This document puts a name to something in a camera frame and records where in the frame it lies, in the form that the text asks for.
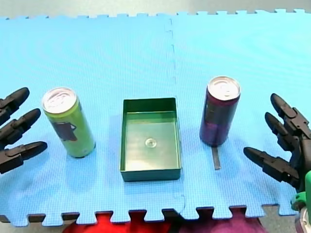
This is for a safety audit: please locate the shallow green tray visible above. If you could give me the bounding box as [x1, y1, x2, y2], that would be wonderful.
[119, 97, 182, 183]

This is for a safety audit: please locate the dark purple drink can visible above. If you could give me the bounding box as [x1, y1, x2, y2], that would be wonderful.
[199, 76, 242, 147]

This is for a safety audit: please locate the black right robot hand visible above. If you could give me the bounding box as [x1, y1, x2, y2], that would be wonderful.
[243, 93, 311, 192]

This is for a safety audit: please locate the green drink can dark band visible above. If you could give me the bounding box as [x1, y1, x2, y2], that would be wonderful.
[41, 87, 96, 159]

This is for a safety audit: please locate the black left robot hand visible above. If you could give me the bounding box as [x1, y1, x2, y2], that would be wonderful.
[0, 87, 48, 174]

